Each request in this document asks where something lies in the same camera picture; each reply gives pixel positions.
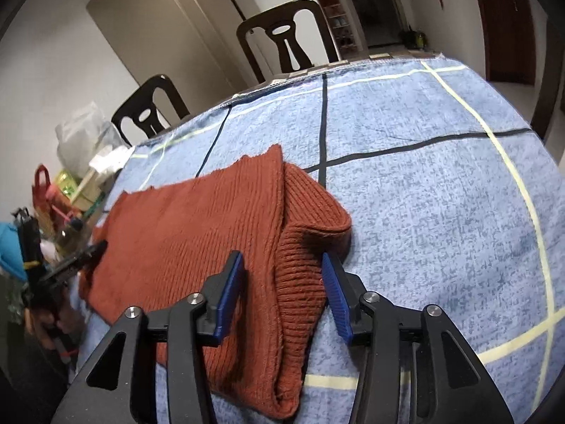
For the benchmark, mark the brown wooden door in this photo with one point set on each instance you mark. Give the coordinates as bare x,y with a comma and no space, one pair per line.
503,22

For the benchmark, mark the white plastic bag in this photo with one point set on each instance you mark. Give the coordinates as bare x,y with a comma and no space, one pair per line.
84,137

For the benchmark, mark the person's left hand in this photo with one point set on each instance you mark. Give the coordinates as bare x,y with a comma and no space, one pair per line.
37,323

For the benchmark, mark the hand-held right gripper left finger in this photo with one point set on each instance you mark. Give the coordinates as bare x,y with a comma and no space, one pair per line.
229,291

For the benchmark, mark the shoe rack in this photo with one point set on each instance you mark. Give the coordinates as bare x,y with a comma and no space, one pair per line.
340,22

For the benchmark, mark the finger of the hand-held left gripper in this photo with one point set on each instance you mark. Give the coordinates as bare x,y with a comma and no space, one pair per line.
86,254

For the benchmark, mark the dark wooden chair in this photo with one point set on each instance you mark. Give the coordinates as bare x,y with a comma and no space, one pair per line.
256,31
170,92

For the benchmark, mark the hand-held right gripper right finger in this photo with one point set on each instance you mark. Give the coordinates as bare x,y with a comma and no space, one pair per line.
337,300

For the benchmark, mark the rust red knit sweater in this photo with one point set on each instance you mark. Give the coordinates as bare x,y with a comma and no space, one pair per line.
185,229

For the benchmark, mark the dark glass doorway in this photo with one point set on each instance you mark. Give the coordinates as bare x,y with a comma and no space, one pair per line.
379,4

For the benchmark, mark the blue checked blanket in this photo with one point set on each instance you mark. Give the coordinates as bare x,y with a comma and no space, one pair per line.
419,207

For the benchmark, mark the beige sliding door panel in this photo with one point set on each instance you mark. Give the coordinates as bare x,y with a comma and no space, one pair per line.
167,31

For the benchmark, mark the green packet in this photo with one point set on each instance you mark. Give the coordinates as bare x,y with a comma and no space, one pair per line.
66,183

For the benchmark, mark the teal cloth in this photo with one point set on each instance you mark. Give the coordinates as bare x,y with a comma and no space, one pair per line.
11,247

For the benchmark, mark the glass jar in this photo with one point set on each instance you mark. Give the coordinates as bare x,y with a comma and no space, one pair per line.
70,236

